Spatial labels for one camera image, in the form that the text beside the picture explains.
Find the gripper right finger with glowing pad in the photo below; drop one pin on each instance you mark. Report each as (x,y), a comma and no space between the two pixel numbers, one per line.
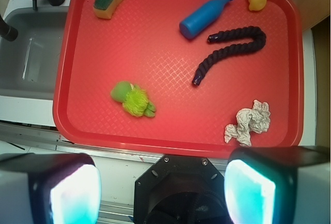
(278,185)

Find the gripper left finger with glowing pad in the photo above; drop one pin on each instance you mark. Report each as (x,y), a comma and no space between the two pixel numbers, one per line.
(49,188)

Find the green plush animal toy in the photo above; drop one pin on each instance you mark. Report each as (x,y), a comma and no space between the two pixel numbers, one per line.
(134,100)

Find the crumpled white paper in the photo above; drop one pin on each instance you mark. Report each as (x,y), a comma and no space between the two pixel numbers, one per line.
(256,119)

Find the grey sink basin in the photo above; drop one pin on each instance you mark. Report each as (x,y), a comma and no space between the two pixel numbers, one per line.
(29,64)

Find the blue plastic bottle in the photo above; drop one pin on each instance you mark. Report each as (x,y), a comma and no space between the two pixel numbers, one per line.
(201,18)

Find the yellow rubber duck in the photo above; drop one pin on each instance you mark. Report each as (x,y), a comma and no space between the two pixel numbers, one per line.
(256,5)

